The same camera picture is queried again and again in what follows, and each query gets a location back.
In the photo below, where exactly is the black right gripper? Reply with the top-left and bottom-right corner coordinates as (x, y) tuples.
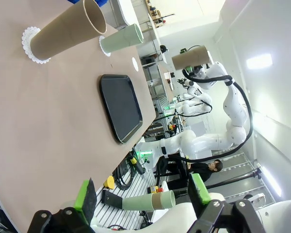
(179, 48), (210, 78)

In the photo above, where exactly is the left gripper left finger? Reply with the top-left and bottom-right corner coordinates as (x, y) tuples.
(26, 178), (97, 233)

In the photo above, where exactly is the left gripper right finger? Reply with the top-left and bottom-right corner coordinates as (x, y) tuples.
(186, 172), (267, 233)

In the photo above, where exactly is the tall tan plastic cup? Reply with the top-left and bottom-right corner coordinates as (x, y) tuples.
(150, 192), (162, 210)
(30, 0), (108, 61)
(171, 45), (211, 70)

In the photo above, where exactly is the seated person in black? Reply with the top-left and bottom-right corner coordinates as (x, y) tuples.
(164, 159), (224, 190)

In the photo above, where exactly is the black cup holder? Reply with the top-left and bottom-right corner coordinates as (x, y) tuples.
(101, 190), (124, 208)

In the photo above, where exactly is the yellow control box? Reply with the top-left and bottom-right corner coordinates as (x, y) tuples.
(104, 176), (116, 189)

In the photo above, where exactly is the brown lab table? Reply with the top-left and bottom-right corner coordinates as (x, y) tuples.
(159, 64), (175, 98)

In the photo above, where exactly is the black stand pole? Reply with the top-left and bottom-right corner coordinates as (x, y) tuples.
(203, 167), (262, 190)

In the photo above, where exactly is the white lab table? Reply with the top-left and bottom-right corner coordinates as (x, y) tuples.
(145, 12), (172, 73)

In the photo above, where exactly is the red emergency stop button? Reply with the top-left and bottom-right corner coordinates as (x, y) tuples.
(147, 185), (164, 194)

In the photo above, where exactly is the wooden desk with items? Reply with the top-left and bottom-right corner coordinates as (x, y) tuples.
(147, 0), (175, 29)

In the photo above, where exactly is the white rounded table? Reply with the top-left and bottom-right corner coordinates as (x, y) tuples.
(108, 0), (136, 31)

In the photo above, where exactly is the black plastic serving tray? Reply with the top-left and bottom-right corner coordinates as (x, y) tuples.
(98, 74), (144, 145)

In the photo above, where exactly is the slotted aluminium base plate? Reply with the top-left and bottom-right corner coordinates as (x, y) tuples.
(97, 167), (170, 233)

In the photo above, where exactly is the black coiled cable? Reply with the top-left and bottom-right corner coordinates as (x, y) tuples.
(113, 155), (136, 191)

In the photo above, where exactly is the black handheld enabling switch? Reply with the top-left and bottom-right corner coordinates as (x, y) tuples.
(127, 150), (146, 175)

